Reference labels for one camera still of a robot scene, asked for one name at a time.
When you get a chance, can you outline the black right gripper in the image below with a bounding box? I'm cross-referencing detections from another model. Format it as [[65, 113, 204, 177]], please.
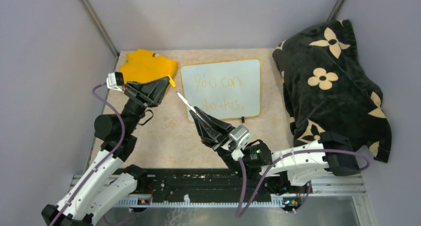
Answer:
[[191, 106, 248, 174]]

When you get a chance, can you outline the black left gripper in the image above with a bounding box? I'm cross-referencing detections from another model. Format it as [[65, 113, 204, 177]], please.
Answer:
[[122, 76, 171, 134]]

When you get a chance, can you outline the yellow marker cap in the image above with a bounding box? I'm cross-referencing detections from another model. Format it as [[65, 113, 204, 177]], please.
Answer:
[[167, 75, 176, 88]]

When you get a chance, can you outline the white marker pen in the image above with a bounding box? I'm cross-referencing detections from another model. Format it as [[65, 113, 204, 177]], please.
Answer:
[[176, 91, 197, 114]]

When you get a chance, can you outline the yellow framed whiteboard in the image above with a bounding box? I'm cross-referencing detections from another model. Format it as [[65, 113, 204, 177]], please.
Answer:
[[180, 59, 262, 119]]

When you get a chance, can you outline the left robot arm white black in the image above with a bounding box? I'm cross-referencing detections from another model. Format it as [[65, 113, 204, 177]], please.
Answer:
[[42, 73, 176, 226]]

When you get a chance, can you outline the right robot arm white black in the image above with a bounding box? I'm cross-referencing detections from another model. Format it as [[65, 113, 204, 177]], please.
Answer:
[[189, 106, 361, 192]]

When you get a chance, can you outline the yellow folded cloth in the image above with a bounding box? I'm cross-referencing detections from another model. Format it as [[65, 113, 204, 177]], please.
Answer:
[[120, 49, 178, 83]]

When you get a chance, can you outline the black floral blanket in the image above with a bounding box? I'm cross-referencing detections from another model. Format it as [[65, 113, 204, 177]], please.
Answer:
[[272, 19, 392, 163]]

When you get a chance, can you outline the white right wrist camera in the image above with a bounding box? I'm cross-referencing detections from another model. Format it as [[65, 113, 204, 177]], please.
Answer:
[[228, 124, 251, 151]]

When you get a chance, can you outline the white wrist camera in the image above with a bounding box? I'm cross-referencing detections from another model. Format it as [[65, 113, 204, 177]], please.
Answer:
[[106, 72, 125, 92], [228, 124, 251, 151]]

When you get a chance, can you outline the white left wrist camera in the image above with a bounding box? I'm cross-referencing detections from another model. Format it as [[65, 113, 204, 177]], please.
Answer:
[[106, 72, 125, 92]]

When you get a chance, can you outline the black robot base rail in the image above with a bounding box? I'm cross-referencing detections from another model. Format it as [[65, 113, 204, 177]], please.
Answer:
[[108, 166, 313, 213]]

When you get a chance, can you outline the left corner metal post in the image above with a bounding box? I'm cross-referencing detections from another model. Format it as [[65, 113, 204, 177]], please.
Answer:
[[79, 0, 120, 58]]

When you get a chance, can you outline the corner metal post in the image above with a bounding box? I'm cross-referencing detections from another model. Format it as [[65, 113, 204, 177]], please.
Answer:
[[327, 0, 346, 21], [79, 0, 120, 58]]

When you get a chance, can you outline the right corner metal post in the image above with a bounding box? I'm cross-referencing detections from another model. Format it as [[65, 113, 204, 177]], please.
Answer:
[[327, 0, 346, 21]]

